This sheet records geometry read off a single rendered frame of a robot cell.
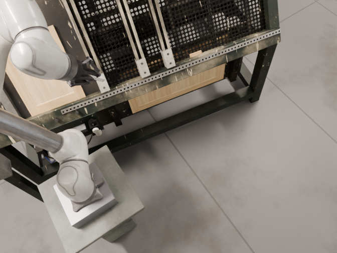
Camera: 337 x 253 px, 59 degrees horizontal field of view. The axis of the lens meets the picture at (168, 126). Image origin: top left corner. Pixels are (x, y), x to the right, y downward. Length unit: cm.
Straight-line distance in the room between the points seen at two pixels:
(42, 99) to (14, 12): 120
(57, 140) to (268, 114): 202
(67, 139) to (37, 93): 53
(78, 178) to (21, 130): 36
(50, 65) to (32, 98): 123
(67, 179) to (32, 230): 132
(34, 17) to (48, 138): 79
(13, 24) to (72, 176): 87
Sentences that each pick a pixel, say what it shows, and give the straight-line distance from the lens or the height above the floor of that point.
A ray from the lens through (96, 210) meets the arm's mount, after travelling 181.
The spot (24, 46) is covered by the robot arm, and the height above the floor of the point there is 197.
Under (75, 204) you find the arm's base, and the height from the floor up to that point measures 86.
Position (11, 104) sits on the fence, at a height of 101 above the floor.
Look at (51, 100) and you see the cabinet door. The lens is 212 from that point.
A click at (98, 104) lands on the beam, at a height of 85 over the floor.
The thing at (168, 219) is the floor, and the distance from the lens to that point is 258.
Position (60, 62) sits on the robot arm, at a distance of 94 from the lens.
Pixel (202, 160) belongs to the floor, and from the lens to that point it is 272.
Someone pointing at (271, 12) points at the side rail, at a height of 101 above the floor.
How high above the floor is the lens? 252
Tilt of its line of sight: 61 degrees down
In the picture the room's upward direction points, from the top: 9 degrees counter-clockwise
